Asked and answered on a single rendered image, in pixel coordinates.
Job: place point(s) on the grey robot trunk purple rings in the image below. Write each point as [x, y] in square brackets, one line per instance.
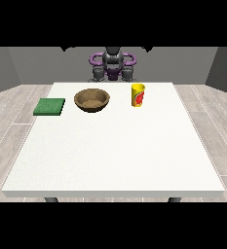
[112, 63]

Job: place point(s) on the brown wooden bowl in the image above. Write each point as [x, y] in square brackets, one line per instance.
[92, 100]

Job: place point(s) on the green square pad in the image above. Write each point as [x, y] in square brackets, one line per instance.
[49, 106]

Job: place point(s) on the dark table leg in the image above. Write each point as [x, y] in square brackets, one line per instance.
[174, 199]
[51, 199]

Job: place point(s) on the yellow cup with melon print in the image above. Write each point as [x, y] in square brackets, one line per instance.
[137, 94]

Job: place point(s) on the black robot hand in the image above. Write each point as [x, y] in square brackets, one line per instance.
[147, 48]
[66, 48]

